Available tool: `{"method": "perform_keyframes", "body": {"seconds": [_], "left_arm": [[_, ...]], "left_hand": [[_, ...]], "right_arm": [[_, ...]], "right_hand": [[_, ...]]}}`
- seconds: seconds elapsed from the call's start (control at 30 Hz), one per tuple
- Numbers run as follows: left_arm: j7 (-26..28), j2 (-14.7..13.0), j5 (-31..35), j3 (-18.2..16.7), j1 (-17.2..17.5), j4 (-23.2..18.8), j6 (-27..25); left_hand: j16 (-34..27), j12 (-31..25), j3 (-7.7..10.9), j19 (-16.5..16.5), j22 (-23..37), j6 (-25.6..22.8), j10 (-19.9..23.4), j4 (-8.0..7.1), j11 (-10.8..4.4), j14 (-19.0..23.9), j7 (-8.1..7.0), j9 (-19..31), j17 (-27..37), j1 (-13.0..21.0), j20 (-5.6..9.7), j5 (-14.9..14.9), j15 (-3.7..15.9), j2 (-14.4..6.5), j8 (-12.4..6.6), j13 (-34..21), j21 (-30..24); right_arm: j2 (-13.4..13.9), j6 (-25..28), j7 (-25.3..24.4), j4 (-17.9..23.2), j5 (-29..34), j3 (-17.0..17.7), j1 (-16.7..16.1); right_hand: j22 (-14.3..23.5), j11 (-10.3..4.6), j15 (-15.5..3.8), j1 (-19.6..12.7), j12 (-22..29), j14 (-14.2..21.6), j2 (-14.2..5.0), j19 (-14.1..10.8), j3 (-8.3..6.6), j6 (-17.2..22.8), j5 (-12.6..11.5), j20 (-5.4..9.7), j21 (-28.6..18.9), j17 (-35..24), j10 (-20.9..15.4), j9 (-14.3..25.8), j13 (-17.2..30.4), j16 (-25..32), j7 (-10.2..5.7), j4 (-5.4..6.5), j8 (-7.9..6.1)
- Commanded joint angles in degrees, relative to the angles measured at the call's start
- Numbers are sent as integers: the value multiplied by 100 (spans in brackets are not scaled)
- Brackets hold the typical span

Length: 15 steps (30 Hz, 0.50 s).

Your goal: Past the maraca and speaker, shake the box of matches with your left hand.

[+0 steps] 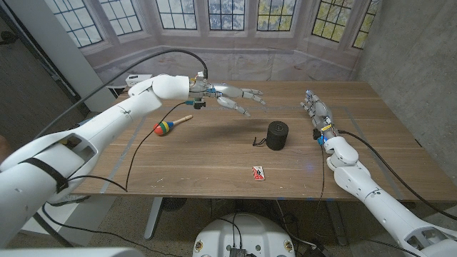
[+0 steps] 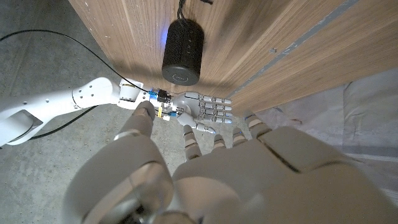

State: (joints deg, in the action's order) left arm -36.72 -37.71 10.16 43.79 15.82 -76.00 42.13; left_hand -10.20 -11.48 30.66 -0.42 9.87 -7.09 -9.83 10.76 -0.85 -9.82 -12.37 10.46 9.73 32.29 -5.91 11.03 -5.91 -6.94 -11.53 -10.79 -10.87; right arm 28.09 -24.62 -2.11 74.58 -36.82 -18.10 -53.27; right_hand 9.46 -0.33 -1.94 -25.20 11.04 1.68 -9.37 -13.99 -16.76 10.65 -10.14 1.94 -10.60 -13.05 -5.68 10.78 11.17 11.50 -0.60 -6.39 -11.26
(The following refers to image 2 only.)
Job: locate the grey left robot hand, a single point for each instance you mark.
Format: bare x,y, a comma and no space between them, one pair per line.
255,180

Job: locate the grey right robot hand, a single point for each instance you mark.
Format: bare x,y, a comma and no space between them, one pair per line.
192,104

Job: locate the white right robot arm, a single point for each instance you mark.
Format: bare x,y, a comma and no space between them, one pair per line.
62,101

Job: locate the black cylindrical speaker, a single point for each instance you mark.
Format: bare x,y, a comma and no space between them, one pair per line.
183,49

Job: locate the printed window backdrop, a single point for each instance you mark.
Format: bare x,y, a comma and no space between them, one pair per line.
367,118

